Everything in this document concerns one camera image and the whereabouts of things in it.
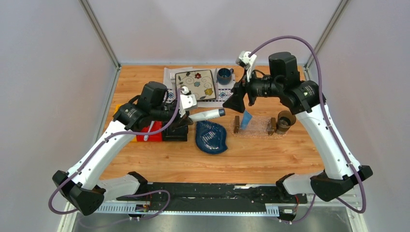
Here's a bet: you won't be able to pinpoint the blue toothpaste tube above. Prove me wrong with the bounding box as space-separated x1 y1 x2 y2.
240 110 253 130

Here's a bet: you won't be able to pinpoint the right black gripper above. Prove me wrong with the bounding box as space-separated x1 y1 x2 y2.
222 66 282 113

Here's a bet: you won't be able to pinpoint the dark blue ceramic mug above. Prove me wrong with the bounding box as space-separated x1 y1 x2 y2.
217 68 234 85

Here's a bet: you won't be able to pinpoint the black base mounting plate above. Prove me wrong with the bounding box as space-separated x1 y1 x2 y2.
136 182 308 213

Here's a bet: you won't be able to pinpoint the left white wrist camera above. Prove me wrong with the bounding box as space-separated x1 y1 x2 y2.
177 86 198 118

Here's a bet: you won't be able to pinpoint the silver fork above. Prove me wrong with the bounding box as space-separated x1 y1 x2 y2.
170 72 177 97

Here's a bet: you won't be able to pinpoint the blue shell-shaped dish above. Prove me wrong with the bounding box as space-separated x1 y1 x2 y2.
195 120 228 155

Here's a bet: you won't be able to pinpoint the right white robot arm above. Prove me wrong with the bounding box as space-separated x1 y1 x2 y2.
223 51 373 203

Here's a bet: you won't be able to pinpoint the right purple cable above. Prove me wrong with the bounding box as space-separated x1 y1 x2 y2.
249 35 367 224

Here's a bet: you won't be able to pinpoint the square floral ceramic plate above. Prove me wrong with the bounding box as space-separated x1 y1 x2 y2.
175 69 216 102

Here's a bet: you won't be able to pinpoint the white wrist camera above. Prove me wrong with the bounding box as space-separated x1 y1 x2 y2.
235 51 257 83
177 86 198 118

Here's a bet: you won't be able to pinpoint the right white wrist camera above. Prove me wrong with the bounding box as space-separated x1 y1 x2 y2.
235 51 257 83

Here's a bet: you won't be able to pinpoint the white toothpaste tube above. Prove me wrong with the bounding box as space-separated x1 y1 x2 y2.
189 108 226 122

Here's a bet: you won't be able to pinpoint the silver knife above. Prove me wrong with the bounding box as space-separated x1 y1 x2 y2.
213 68 218 95

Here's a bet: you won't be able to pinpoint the yellow plastic bin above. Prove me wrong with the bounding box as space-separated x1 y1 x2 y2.
114 104 122 113

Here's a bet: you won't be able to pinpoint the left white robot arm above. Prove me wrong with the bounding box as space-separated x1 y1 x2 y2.
48 81 197 216

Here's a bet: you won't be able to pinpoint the white patterned placemat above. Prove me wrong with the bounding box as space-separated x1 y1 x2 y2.
163 67 235 108

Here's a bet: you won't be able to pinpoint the clear glass tray wooden handles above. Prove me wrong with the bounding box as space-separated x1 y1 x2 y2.
232 115 277 139

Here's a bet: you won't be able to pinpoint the red plastic bin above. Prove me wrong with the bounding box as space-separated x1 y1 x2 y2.
136 121 162 142

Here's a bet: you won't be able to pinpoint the black plastic bin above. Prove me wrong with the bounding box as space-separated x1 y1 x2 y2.
161 125 189 142

